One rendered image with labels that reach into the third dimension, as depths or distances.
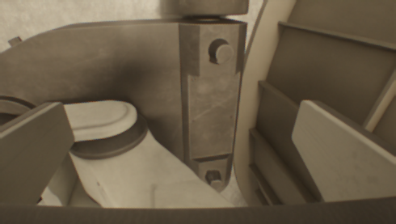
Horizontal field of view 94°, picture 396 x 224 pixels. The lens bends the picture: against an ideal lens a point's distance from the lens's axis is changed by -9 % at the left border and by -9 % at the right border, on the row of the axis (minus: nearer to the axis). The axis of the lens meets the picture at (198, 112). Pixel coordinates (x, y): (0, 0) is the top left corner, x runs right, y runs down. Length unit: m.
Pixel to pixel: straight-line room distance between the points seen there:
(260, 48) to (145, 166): 0.51
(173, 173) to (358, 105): 0.38
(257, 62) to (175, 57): 0.32
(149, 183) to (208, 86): 0.27
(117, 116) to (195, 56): 0.19
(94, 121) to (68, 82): 0.17
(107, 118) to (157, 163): 0.11
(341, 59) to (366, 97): 0.10
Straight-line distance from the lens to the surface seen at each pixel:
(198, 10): 0.43
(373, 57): 0.50
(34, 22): 0.68
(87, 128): 0.35
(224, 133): 0.55
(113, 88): 0.48
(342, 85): 0.52
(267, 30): 0.69
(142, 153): 0.34
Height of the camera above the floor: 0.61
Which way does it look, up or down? 59 degrees down
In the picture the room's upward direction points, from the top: 155 degrees clockwise
